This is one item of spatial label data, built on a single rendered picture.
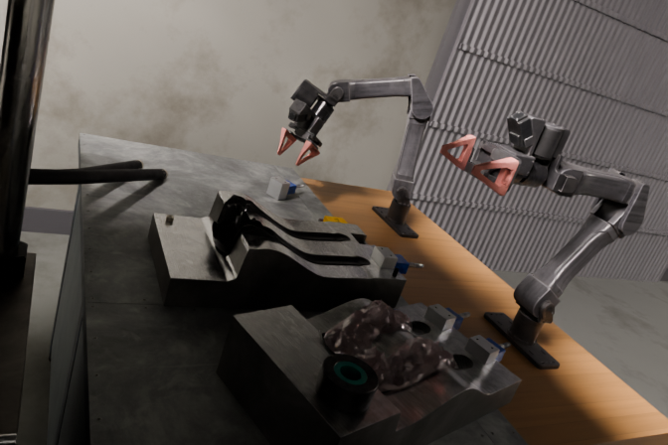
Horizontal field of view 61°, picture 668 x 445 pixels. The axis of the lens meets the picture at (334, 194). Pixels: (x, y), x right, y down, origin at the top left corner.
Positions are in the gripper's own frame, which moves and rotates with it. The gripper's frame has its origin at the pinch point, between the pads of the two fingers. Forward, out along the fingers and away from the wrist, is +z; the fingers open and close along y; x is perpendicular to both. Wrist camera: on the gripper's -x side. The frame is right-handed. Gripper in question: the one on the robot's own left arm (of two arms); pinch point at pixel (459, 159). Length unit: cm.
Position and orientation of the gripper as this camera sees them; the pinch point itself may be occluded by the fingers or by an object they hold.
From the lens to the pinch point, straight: 103.5
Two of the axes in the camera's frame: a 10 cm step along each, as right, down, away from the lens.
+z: -8.7, -1.1, -4.8
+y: 4.0, 4.2, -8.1
